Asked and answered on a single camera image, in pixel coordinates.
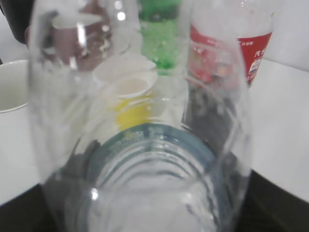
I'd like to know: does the cola bottle red label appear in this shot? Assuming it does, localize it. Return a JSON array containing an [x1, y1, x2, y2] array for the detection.
[[179, 0, 276, 154]]

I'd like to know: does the maroon ceramic mug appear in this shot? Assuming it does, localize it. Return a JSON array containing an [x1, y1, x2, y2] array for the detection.
[[25, 9, 132, 73]]

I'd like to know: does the black ceramic mug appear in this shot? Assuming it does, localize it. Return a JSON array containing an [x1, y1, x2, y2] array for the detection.
[[0, 0, 35, 44]]

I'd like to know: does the yellow paper cup stack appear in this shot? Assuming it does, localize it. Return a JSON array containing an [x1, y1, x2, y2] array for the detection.
[[94, 59, 158, 131]]

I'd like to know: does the clear water bottle green label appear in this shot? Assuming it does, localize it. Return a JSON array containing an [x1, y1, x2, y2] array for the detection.
[[28, 0, 251, 232]]

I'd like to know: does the green soda bottle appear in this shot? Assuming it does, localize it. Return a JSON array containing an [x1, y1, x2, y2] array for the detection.
[[139, 0, 181, 75]]

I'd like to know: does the white ceramic mug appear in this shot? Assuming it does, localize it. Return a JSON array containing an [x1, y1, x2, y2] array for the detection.
[[0, 60, 35, 165]]

